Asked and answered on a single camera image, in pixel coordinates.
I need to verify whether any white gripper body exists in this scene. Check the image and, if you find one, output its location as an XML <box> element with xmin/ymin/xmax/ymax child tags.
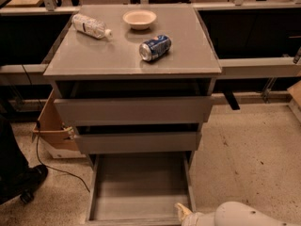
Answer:
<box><xmin>182</xmin><ymin>213</ymin><xmax>204</xmax><ymax>226</ymax></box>

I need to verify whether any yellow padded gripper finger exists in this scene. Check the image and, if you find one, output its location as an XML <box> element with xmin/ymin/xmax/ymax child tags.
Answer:
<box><xmin>175</xmin><ymin>202</ymin><xmax>192</xmax><ymax>222</ymax></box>

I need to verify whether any grey bottom drawer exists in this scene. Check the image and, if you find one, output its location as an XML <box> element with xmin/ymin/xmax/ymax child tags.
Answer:
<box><xmin>85</xmin><ymin>152</ymin><xmax>196</xmax><ymax>226</ymax></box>

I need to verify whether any grey drawer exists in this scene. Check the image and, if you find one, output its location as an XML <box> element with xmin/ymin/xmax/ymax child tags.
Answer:
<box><xmin>55</xmin><ymin>96</ymin><xmax>213</xmax><ymax>126</ymax></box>
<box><xmin>74</xmin><ymin>132</ymin><xmax>201</xmax><ymax>154</ymax></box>
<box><xmin>85</xmin><ymin>152</ymin><xmax>196</xmax><ymax>226</ymax></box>

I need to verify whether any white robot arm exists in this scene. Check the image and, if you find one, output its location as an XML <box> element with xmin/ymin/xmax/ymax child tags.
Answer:
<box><xmin>175</xmin><ymin>202</ymin><xmax>301</xmax><ymax>226</ymax></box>

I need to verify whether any grey middle drawer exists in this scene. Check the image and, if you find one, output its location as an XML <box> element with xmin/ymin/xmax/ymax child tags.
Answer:
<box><xmin>74</xmin><ymin>132</ymin><xmax>201</xmax><ymax>154</ymax></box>

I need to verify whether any grey top drawer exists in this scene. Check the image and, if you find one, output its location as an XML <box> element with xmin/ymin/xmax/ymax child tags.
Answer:
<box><xmin>55</xmin><ymin>96</ymin><xmax>213</xmax><ymax>126</ymax></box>

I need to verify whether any grey drawer cabinet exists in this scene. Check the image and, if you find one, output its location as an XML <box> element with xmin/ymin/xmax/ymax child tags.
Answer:
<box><xmin>42</xmin><ymin>4</ymin><xmax>223</xmax><ymax>168</ymax></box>

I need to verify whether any brown cardboard box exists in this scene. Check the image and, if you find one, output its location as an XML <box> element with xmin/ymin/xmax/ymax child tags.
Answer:
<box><xmin>33</xmin><ymin>91</ymin><xmax>84</xmax><ymax>159</ymax></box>

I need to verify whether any black shoe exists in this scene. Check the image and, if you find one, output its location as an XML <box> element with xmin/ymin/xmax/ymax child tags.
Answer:
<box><xmin>0</xmin><ymin>165</ymin><xmax>48</xmax><ymax>204</ymax></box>

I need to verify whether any blue soda can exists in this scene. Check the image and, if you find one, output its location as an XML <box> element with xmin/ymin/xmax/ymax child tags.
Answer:
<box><xmin>139</xmin><ymin>35</ymin><xmax>171</xmax><ymax>61</ymax></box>

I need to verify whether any dark trouser leg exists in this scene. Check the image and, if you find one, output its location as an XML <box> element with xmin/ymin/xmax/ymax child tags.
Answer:
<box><xmin>0</xmin><ymin>116</ymin><xmax>28</xmax><ymax>185</ymax></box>

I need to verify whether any white paper bowl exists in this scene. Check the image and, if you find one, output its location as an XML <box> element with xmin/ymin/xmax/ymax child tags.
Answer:
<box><xmin>122</xmin><ymin>9</ymin><xmax>157</xmax><ymax>30</ymax></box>

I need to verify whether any clear plastic water bottle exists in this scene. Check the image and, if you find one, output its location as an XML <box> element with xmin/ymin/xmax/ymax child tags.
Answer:
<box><xmin>71</xmin><ymin>13</ymin><xmax>112</xmax><ymax>40</ymax></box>

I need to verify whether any black power cable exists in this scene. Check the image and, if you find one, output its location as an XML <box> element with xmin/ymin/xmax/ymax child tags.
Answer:
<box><xmin>21</xmin><ymin>64</ymin><xmax>91</xmax><ymax>193</ymax></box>

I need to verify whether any grey metal rail frame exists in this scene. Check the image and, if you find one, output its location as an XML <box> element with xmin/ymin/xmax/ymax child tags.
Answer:
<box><xmin>0</xmin><ymin>0</ymin><xmax>300</xmax><ymax>85</ymax></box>

